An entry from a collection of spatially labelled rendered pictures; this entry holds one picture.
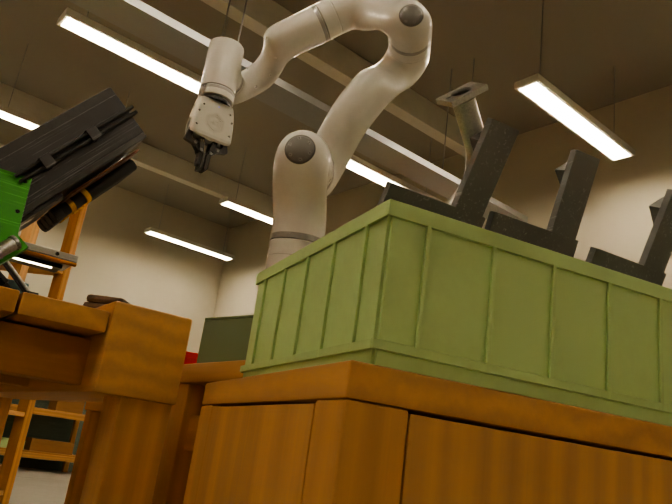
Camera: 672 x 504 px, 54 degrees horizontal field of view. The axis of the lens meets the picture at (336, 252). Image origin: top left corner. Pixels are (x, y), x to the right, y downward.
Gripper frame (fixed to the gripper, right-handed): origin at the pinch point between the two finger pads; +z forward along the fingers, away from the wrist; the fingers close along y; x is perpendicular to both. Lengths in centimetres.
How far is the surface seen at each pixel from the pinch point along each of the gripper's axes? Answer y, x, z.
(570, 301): 14, -89, 39
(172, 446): 6, -2, 62
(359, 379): -12, -85, 53
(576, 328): 15, -89, 42
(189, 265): 371, 970, -235
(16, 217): -29.3, 37.3, 14.7
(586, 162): 23, -84, 16
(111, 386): -16, -26, 54
